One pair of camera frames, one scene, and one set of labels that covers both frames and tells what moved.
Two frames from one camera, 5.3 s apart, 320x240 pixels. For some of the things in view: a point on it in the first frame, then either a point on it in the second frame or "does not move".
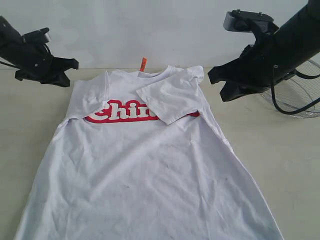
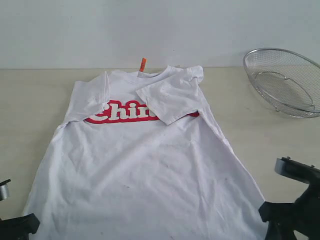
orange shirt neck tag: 144,62 does not move
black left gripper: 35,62 → 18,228
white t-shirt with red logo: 140,158 does not move
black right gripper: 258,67 → 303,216
